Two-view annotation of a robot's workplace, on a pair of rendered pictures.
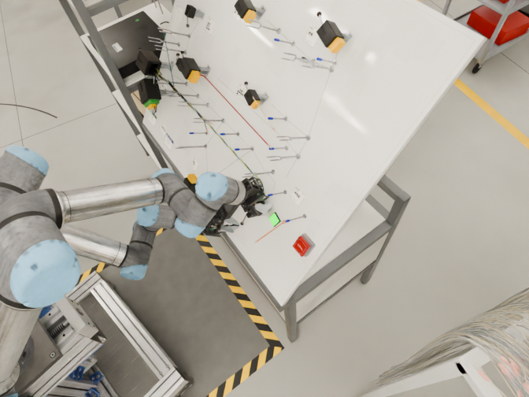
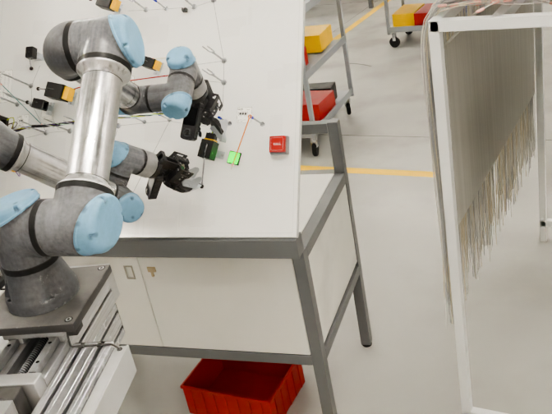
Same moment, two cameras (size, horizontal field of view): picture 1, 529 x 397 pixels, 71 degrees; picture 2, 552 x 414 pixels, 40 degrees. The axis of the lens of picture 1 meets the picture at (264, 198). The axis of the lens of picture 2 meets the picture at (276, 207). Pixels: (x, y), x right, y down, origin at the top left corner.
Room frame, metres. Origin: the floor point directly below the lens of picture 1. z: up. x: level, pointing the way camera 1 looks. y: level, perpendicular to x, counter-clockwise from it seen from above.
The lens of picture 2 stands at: (-1.14, 1.26, 1.93)
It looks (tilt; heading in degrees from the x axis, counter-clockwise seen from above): 26 degrees down; 321
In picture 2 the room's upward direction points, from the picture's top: 11 degrees counter-clockwise
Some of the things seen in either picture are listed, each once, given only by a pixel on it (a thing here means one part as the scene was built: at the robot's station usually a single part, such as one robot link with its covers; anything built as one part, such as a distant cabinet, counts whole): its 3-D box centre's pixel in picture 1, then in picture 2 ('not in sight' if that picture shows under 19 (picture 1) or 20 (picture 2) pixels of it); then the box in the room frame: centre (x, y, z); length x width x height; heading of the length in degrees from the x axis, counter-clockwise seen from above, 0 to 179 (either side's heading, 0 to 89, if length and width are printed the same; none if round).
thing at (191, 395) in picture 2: not in sight; (244, 384); (0.85, -0.01, 0.07); 0.39 x 0.29 x 0.14; 21
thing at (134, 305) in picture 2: not in sight; (83, 296); (1.14, 0.38, 0.60); 0.55 x 0.02 x 0.39; 28
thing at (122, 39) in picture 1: (131, 44); not in sight; (1.72, 0.55, 1.09); 0.35 x 0.33 x 0.07; 28
